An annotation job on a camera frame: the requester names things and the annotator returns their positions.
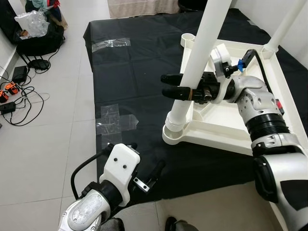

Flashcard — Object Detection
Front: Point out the clear plastic hardware bag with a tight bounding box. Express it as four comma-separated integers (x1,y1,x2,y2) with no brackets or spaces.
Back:
91,38,132,53

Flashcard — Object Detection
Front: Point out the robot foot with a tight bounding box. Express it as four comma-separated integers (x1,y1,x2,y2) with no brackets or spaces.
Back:
99,218,126,231
165,217,194,231

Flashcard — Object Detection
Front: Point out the black tablecloth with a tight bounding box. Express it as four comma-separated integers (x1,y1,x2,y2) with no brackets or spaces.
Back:
83,9,308,204

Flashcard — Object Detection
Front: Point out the black floor cable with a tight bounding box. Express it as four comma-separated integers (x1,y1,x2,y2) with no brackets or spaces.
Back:
0,72,50,127

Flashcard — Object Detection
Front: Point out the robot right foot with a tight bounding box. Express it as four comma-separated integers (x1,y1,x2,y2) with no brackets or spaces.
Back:
165,217,194,231

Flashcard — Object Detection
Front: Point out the black power adapter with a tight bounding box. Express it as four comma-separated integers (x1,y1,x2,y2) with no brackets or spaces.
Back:
12,66,29,83

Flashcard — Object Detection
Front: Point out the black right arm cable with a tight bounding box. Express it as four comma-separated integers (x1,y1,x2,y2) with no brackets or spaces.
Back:
241,48,275,95

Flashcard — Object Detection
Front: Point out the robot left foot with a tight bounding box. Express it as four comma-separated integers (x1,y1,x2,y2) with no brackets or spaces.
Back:
99,218,126,231

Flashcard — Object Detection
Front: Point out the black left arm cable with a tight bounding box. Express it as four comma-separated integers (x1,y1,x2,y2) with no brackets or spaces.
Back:
71,149,114,201

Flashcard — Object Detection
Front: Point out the clear plastic sheet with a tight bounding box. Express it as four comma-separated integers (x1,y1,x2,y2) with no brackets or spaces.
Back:
95,103,139,151

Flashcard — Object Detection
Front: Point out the black power strip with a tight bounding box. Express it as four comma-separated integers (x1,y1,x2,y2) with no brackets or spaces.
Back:
0,101,16,115

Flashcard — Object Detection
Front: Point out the crumpled clear plastic bag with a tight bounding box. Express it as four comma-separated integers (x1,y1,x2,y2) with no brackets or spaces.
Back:
14,11,50,39

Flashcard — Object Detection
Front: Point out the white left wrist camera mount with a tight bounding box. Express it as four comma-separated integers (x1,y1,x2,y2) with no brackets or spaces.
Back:
99,143,141,205

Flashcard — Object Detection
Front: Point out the beige cloth covered bench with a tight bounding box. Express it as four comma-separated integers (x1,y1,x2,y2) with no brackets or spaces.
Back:
107,0,181,19

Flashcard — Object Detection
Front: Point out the white plastic table leg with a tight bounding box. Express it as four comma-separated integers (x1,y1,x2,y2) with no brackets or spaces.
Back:
262,0,308,52
164,0,237,140

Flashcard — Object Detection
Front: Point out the large black bowl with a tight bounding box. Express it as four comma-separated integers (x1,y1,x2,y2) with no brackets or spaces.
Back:
178,0,210,13

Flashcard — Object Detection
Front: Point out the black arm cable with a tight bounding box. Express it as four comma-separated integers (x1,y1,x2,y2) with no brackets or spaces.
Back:
241,48,275,95
71,149,114,201

